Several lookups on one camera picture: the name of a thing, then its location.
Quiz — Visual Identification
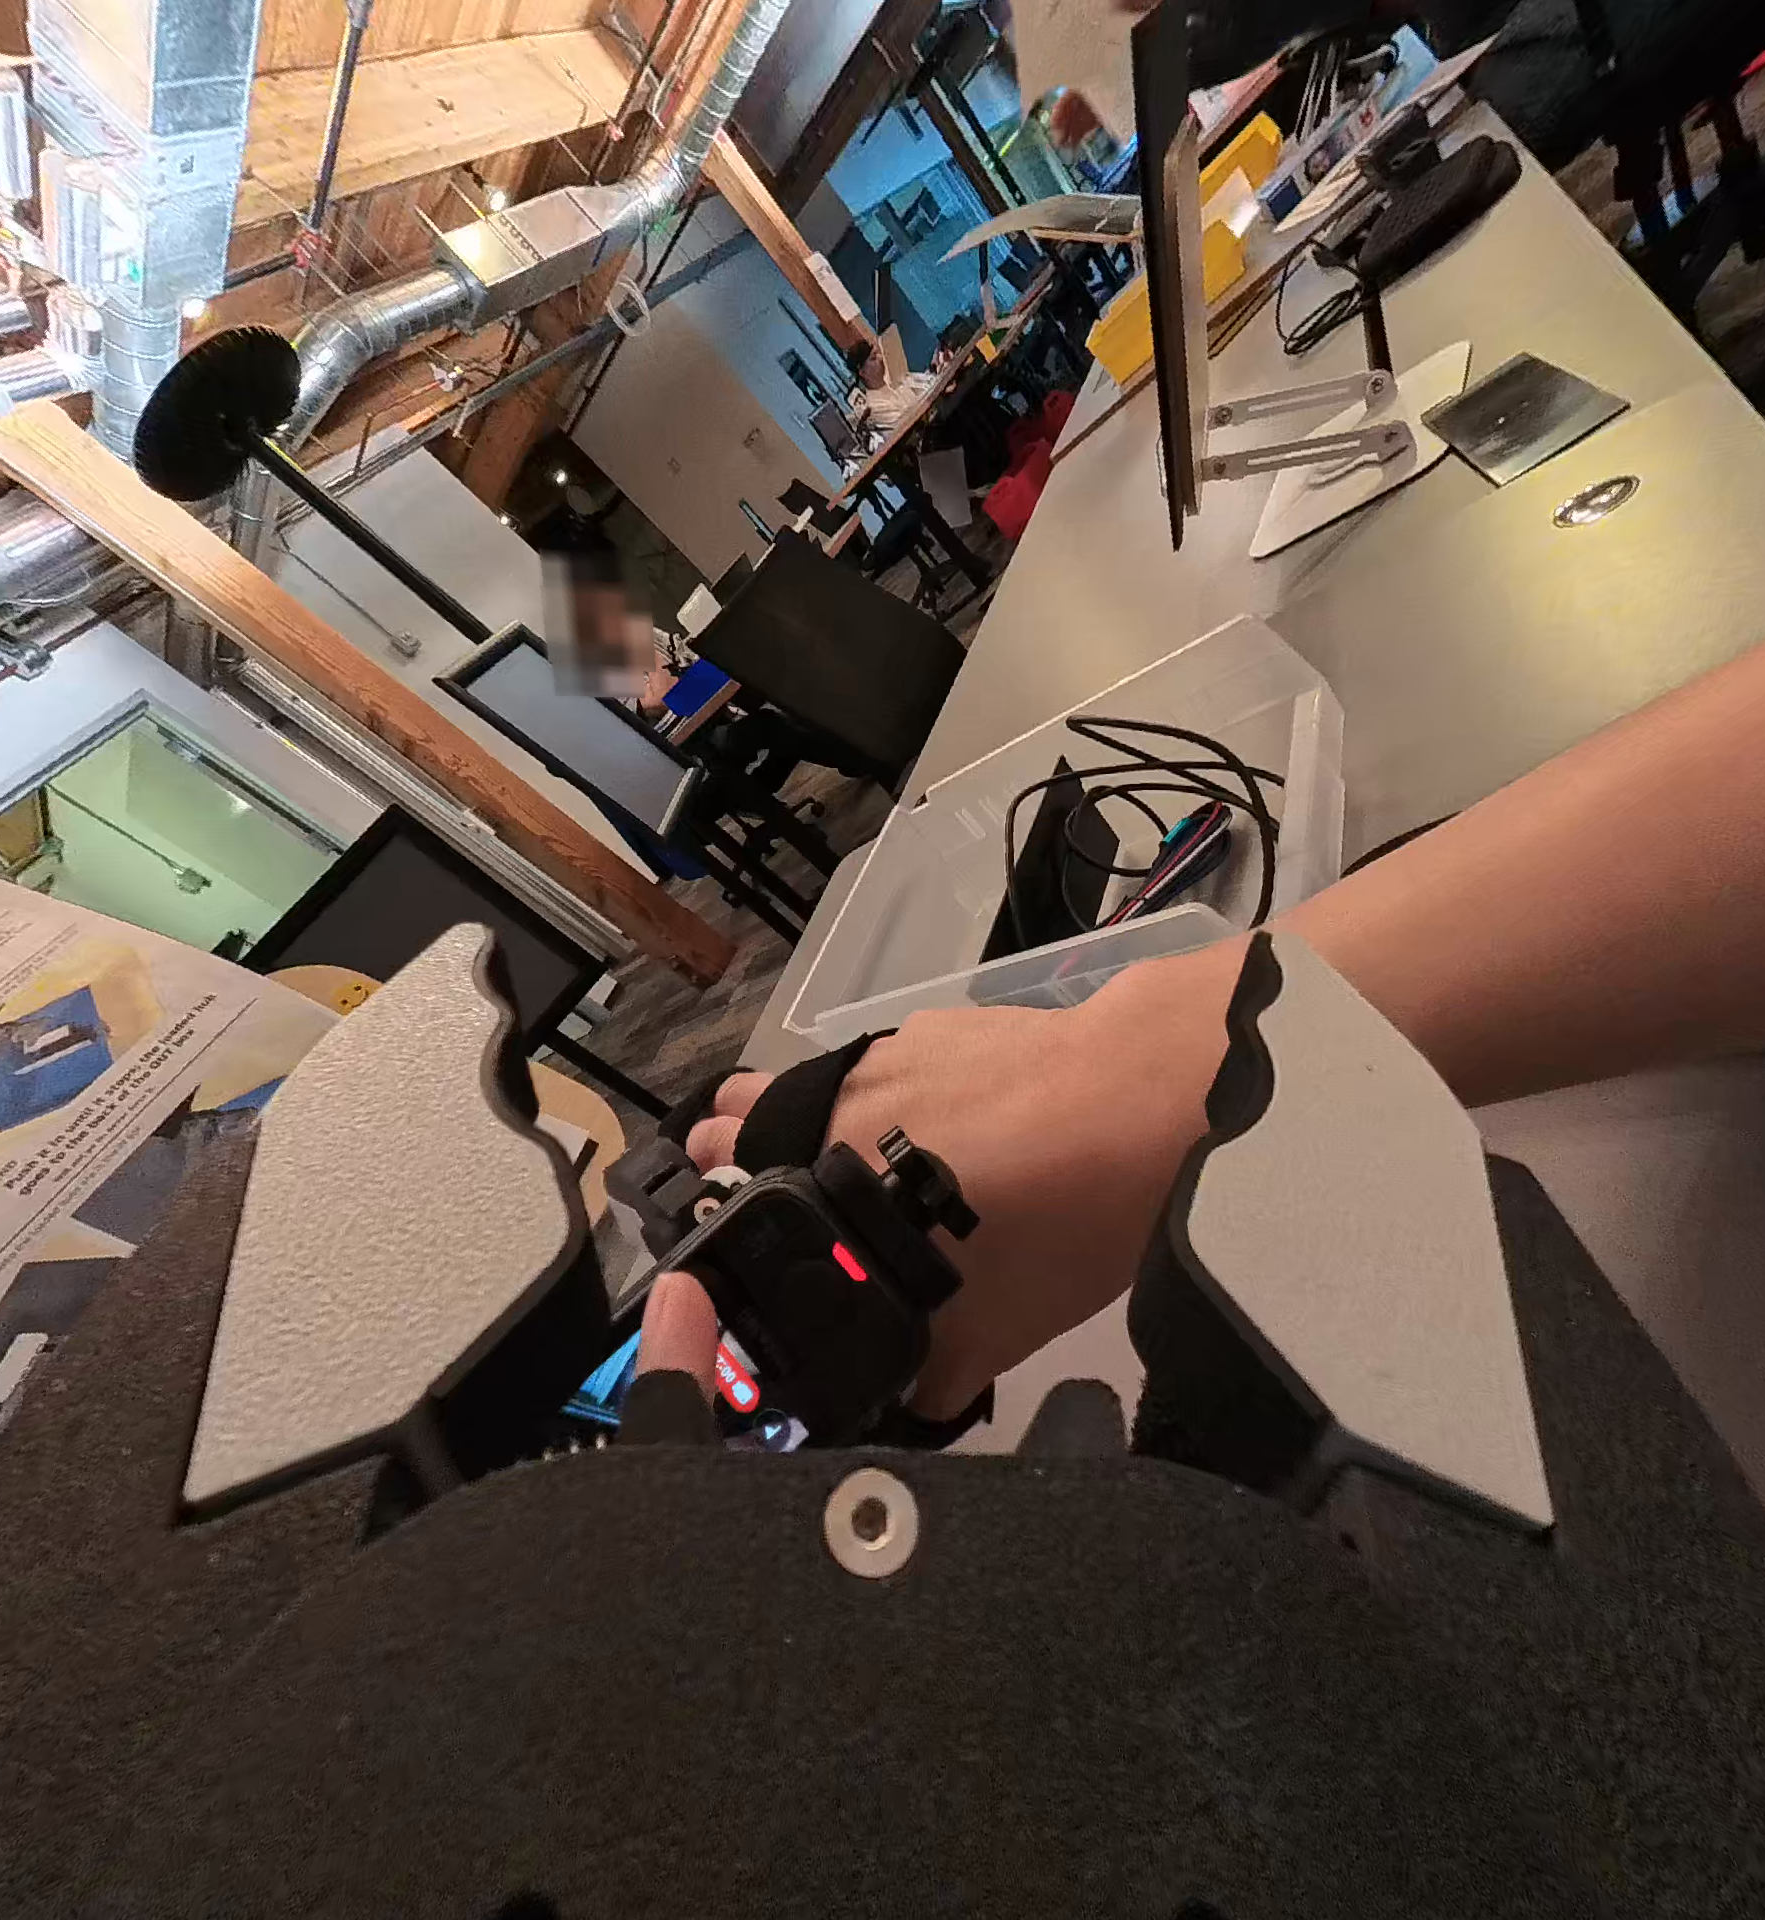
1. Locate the yellow plastic bin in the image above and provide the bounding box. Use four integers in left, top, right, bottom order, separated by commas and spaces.
1089, 115, 1291, 386

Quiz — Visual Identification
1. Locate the black disc on pole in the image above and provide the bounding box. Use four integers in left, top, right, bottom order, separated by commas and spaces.
133, 326, 495, 646

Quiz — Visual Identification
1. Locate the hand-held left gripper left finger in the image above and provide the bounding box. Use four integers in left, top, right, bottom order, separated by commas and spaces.
181, 919, 620, 1512

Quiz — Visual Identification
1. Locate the bundle of usb cables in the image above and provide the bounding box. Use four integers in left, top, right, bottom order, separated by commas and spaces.
996, 716, 1290, 963

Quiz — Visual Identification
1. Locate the person's right hand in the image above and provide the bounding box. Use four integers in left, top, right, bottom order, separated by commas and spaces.
637, 955, 1275, 1428

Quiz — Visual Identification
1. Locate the silver ventilation duct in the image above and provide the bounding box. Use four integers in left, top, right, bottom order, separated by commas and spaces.
0, 0, 794, 617

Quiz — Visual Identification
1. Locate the black office chair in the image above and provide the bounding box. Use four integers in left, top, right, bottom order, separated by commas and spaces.
1482, 0, 1765, 318

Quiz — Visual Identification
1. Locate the black bag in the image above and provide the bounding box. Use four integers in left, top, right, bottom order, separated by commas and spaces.
1310, 106, 1525, 293

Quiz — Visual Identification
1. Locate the grey square plate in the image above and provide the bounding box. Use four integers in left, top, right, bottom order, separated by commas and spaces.
1424, 352, 1636, 488

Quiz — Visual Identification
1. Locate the clear plastic bin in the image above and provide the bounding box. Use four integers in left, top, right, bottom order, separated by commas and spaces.
788, 617, 1349, 1051

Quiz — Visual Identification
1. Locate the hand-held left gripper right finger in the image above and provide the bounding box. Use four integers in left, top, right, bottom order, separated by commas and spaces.
1129, 931, 1563, 1535

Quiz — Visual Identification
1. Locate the person's right forearm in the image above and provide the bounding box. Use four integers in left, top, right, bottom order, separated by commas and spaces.
1242, 617, 1765, 1119

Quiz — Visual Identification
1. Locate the instruction poster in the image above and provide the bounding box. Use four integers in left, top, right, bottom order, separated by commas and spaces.
0, 865, 344, 1442

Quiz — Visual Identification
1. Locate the black monitor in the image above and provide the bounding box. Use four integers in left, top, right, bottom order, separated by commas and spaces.
687, 534, 968, 787
247, 806, 608, 1051
440, 624, 709, 848

